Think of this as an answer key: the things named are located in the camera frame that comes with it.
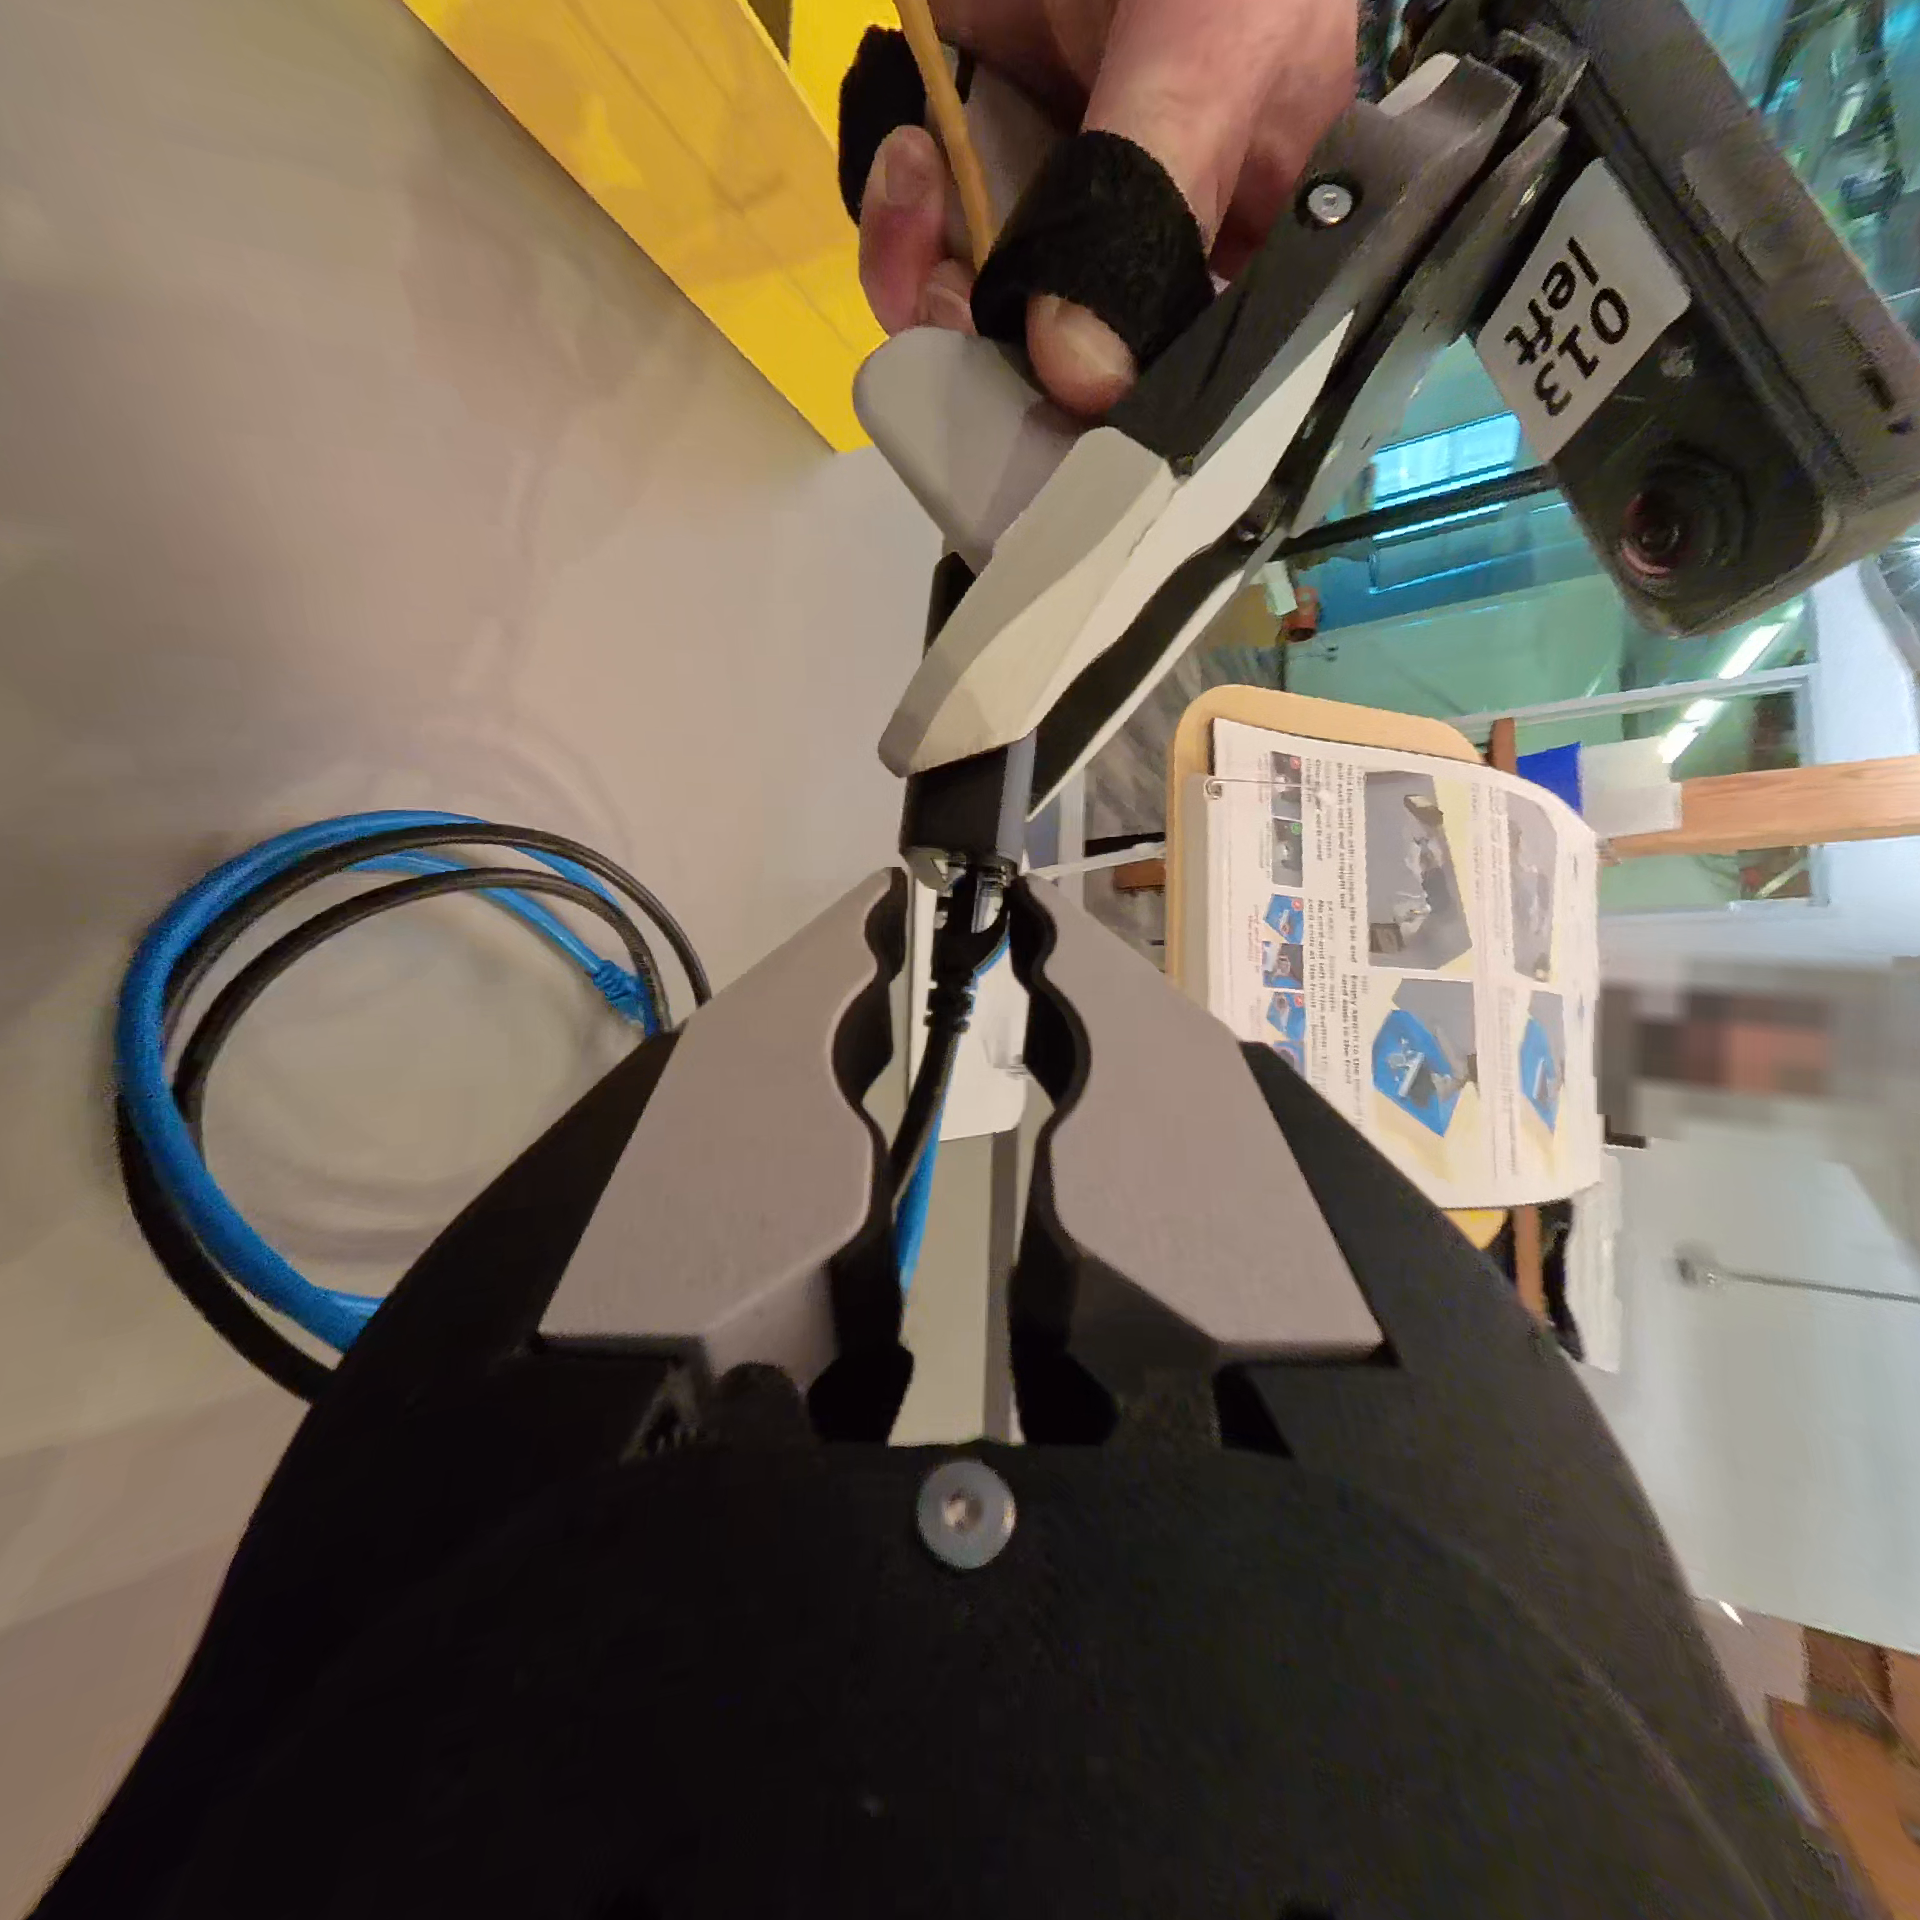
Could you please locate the wooden clipboard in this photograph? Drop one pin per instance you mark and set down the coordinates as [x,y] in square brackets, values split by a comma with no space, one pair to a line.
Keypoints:
[1320,709]

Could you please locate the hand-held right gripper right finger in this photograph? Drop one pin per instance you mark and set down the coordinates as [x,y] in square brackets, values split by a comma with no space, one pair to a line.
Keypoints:
[1185,1170]

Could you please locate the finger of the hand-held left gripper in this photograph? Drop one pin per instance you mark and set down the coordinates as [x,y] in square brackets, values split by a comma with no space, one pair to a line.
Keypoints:
[1141,660]
[1021,645]

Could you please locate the person's left hand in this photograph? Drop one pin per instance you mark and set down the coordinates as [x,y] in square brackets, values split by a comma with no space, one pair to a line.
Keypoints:
[1201,75]

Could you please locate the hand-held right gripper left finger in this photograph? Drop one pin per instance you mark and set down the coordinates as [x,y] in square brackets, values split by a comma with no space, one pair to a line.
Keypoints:
[720,1140]

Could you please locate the wooden beam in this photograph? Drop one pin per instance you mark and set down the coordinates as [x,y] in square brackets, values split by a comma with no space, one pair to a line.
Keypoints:
[1770,803]

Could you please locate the yellow plastic storage bin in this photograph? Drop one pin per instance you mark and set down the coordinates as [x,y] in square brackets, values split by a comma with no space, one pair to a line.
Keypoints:
[675,181]

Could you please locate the printed instruction sheet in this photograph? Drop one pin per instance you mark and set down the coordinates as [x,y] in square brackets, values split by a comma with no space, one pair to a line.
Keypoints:
[1425,961]

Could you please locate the black glass wall pole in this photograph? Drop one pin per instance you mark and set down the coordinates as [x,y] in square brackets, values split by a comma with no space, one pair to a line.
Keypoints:
[1425,502]

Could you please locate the black ethernet splitter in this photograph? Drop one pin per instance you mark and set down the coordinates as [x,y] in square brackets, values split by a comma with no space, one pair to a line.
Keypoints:
[969,811]

